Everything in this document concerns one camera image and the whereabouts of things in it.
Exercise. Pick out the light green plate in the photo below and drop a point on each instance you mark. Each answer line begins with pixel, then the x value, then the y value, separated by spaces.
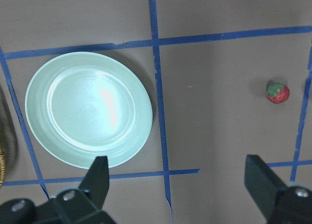
pixel 82 105

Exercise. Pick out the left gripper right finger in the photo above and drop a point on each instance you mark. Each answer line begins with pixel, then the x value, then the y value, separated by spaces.
pixel 263 185

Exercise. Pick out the wicker fruit basket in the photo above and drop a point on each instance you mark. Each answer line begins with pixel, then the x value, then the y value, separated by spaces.
pixel 2 167

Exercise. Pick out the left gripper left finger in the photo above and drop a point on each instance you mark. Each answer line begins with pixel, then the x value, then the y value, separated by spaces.
pixel 95 184

